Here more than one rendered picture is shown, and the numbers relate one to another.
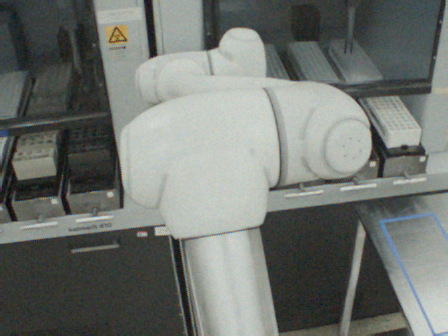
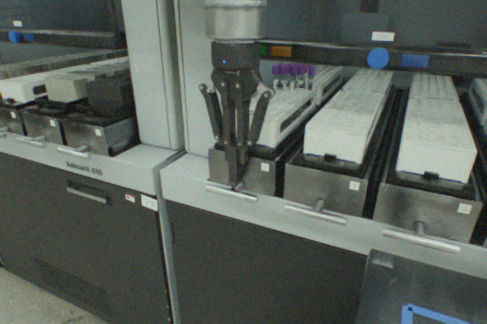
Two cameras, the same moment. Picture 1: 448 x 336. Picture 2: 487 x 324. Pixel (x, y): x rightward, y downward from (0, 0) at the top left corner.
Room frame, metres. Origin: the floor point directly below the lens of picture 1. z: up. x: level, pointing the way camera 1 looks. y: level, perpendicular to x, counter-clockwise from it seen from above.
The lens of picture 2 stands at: (0.72, -0.25, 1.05)
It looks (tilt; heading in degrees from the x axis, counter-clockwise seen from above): 26 degrees down; 39
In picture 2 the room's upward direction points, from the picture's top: straight up
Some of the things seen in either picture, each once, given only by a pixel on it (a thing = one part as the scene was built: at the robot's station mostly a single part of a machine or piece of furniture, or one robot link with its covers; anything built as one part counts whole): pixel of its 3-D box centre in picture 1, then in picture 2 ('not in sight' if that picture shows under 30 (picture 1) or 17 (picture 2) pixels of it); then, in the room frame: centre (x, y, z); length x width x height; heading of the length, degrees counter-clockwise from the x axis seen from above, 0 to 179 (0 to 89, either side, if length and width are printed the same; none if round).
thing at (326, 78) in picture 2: not in sight; (315, 84); (1.64, 0.21, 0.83); 0.30 x 0.10 x 0.06; 13
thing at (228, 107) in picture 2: not in sight; (229, 112); (1.14, 0.11, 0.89); 0.04 x 0.01 x 0.11; 13
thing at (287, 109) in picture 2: not in sight; (277, 112); (1.33, 0.14, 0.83); 0.30 x 0.10 x 0.06; 13
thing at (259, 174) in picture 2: not in sight; (294, 119); (1.47, 0.17, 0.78); 0.73 x 0.14 x 0.09; 13
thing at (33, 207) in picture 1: (51, 139); (130, 96); (1.34, 0.71, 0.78); 0.73 x 0.14 x 0.09; 13
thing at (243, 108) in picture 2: not in sight; (243, 114); (1.14, 0.08, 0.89); 0.04 x 0.01 x 0.11; 13
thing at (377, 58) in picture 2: not in sight; (378, 58); (1.26, -0.08, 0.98); 0.03 x 0.01 x 0.03; 103
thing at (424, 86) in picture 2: not in sight; (429, 96); (1.71, -0.09, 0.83); 0.30 x 0.10 x 0.06; 13
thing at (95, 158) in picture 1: (90, 159); (106, 96); (1.15, 0.51, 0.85); 0.12 x 0.02 x 0.06; 103
